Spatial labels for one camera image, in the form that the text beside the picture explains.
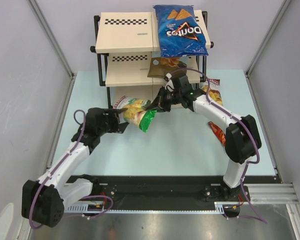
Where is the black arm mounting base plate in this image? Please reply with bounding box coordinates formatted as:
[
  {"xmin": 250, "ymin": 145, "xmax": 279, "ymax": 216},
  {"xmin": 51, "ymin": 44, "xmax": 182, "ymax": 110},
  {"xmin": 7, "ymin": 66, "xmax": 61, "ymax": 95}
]
[{"xmin": 64, "ymin": 175, "xmax": 282, "ymax": 211}]

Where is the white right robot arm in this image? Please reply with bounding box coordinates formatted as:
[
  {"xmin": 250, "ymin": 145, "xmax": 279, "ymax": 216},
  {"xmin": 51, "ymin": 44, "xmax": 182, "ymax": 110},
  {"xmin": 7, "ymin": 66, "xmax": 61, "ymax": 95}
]
[{"xmin": 146, "ymin": 73, "xmax": 262, "ymax": 201}]

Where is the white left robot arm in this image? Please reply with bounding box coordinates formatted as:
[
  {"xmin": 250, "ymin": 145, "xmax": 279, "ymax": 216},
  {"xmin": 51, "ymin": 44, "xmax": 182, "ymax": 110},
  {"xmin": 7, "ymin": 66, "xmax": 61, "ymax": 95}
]
[{"xmin": 21, "ymin": 107, "xmax": 128, "ymax": 230}]

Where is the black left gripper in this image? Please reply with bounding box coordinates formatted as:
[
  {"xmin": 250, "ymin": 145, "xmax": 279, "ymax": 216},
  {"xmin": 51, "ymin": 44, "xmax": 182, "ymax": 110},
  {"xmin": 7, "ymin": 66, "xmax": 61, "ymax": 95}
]
[{"xmin": 96, "ymin": 108, "xmax": 129, "ymax": 136}]

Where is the light blue brown chips bag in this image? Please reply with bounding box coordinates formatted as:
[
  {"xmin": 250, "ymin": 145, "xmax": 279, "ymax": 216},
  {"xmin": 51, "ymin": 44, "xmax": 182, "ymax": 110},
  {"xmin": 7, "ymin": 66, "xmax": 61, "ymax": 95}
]
[{"xmin": 147, "ymin": 57, "xmax": 189, "ymax": 78}]

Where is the green Chuba cassava chips bag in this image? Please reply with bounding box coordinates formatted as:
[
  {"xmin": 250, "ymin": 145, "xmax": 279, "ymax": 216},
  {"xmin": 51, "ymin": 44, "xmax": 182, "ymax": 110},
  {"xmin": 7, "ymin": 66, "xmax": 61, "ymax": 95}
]
[{"xmin": 113, "ymin": 96, "xmax": 157, "ymax": 133}]

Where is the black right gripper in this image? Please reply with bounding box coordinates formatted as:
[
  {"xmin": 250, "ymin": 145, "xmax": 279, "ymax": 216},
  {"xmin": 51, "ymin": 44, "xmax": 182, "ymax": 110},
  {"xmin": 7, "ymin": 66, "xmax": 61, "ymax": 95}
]
[{"xmin": 148, "ymin": 86, "xmax": 183, "ymax": 113}]

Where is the brown Chuba chips bag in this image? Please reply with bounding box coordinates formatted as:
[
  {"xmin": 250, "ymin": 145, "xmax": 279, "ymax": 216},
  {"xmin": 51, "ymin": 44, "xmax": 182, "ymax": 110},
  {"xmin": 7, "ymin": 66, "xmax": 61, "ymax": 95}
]
[{"xmin": 199, "ymin": 79, "xmax": 223, "ymax": 106}]

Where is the red Doritos bag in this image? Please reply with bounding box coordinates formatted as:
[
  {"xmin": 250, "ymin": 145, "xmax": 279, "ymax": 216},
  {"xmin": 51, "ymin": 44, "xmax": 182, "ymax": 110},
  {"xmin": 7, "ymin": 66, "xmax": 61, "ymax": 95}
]
[{"xmin": 207, "ymin": 121, "xmax": 226, "ymax": 147}]

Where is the blue Doritos bag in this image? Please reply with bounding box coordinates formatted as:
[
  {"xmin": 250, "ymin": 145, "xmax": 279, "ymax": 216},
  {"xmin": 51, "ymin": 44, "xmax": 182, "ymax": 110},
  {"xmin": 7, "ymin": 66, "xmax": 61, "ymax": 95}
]
[{"xmin": 153, "ymin": 4, "xmax": 209, "ymax": 58}]

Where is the white slotted cable duct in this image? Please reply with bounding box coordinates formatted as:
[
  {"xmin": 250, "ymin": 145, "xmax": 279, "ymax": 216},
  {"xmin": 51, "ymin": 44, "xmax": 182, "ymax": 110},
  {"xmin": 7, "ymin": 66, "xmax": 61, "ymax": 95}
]
[{"xmin": 64, "ymin": 201, "xmax": 106, "ymax": 214}]

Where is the aluminium frame rail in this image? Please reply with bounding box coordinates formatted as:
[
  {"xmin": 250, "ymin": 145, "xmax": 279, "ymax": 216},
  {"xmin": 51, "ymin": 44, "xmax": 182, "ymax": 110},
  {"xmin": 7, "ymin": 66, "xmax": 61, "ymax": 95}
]
[{"xmin": 246, "ymin": 183, "xmax": 299, "ymax": 205}]

